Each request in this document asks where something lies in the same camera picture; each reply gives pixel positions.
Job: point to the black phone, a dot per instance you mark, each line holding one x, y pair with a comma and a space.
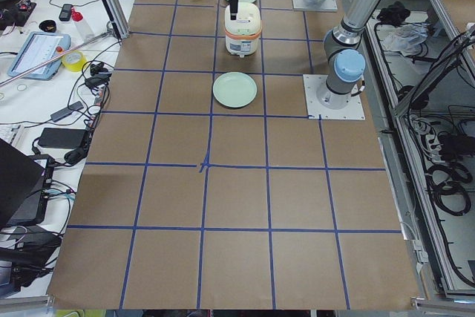
65, 12

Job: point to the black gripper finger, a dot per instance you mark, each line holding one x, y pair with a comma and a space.
233, 9

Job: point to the black cloth bundle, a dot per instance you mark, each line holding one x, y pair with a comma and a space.
395, 14

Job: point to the red cap spray bottle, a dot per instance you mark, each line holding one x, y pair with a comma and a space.
82, 25

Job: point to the near light green plate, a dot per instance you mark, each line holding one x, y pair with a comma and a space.
234, 89

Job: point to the yellow tape roll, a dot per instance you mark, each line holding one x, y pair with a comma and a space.
74, 61

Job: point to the black laptop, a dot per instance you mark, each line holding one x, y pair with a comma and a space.
24, 184

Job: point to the near blue teach pendant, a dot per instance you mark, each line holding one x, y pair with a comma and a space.
38, 48

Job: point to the metal rod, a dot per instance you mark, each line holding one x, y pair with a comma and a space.
21, 75

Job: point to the black power brick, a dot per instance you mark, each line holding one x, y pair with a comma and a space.
62, 138

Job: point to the white orange rice cooker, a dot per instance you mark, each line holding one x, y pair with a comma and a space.
242, 34

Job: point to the crumpled white cloth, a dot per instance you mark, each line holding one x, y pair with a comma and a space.
407, 39

